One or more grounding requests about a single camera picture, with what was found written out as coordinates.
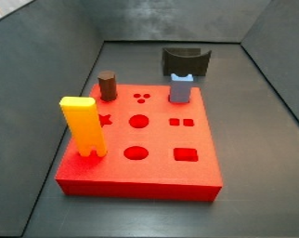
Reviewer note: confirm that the brown hexagonal peg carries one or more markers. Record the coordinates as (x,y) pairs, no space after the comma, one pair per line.
(106,83)

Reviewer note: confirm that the blue notched block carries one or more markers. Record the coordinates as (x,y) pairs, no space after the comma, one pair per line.
(180,88)

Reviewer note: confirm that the black curved stand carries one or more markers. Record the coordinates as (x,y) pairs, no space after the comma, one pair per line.
(185,61)

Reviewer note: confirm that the red peg board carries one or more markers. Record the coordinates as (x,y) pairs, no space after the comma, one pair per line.
(161,156)

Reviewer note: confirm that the yellow two-prong block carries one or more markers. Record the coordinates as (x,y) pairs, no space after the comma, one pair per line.
(81,116)

